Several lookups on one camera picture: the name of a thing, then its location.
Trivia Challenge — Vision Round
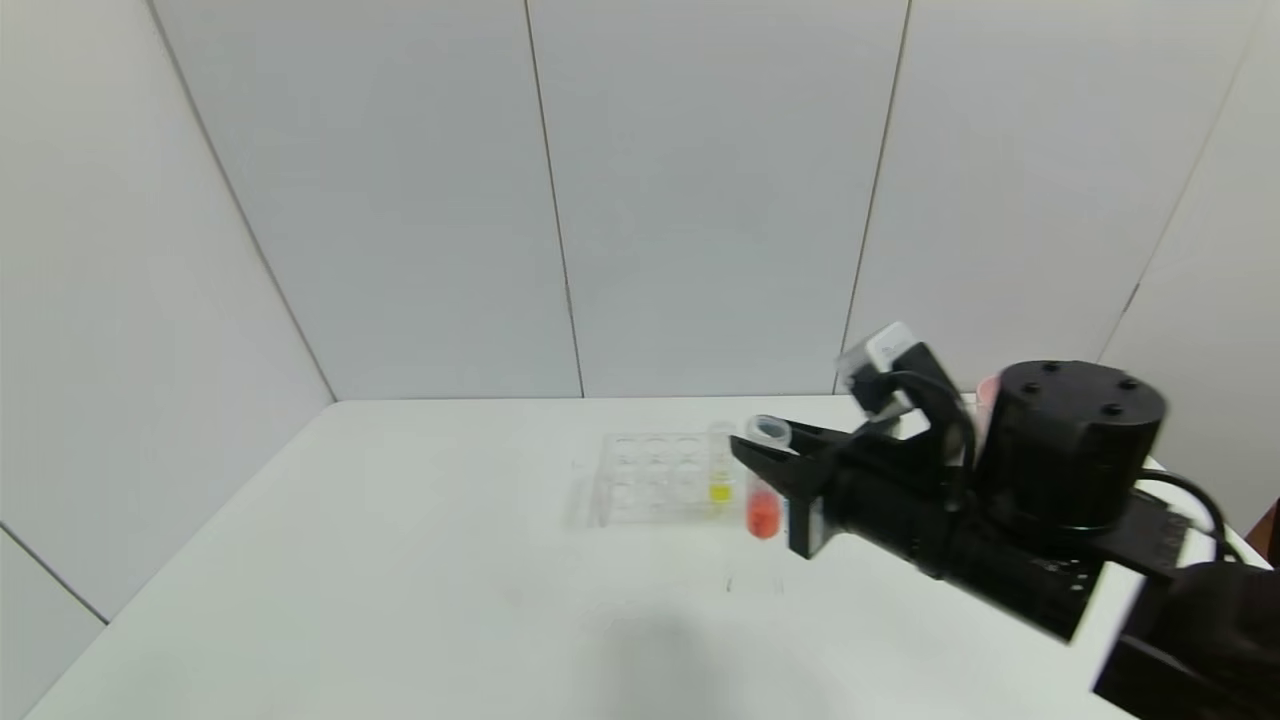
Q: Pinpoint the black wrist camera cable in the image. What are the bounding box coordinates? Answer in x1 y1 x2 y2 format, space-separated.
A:
862 370 979 501

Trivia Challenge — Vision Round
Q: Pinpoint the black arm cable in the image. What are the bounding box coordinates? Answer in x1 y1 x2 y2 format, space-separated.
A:
1135 468 1229 546

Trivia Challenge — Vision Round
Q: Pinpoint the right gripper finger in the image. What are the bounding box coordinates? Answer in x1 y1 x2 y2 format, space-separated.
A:
753 415 853 456
729 434 832 502

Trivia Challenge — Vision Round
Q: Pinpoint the clear plastic test tube rack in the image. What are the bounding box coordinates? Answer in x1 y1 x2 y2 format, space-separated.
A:
588 432 796 529

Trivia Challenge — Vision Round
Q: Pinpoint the test tube with red pigment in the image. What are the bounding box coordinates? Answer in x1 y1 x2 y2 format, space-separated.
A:
745 414 794 542

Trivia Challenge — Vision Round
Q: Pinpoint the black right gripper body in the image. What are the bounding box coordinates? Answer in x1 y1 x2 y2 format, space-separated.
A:
787 440 957 578

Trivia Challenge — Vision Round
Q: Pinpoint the dark brown object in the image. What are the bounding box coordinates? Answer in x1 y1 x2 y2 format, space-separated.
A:
1250 500 1280 563

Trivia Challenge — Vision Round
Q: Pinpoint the test tube with yellow pigment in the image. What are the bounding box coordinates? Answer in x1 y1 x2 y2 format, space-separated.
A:
706 421 738 504

